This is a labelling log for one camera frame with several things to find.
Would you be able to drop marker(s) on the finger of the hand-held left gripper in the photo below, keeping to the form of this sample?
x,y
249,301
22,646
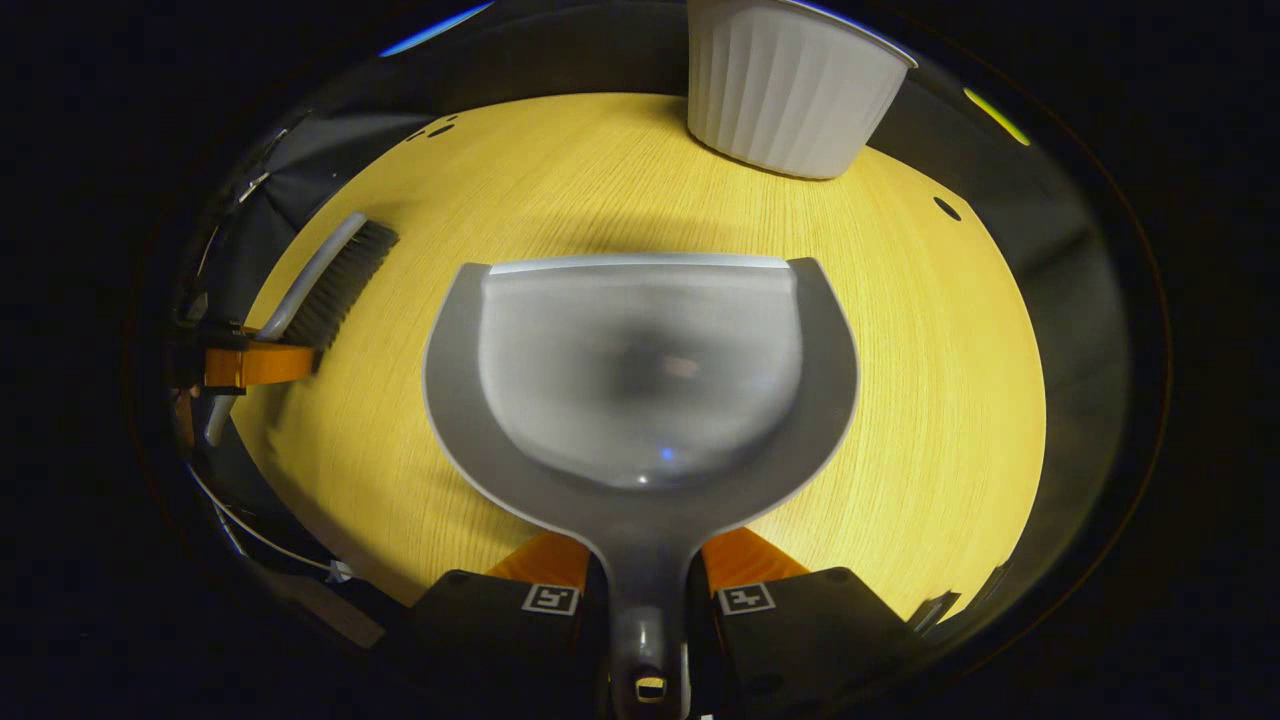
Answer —
x,y
260,365

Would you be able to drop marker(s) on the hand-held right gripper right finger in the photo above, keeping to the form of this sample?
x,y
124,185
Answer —
x,y
790,640

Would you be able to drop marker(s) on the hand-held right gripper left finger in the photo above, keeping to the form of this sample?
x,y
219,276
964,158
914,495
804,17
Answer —
x,y
490,640

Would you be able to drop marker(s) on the small grey broom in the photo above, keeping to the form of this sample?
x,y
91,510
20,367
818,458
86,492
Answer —
x,y
335,280

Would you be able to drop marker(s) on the grey dustpan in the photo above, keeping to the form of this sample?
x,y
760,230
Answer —
x,y
640,380

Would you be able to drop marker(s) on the wooden desktop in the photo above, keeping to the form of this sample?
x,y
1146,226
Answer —
x,y
950,380

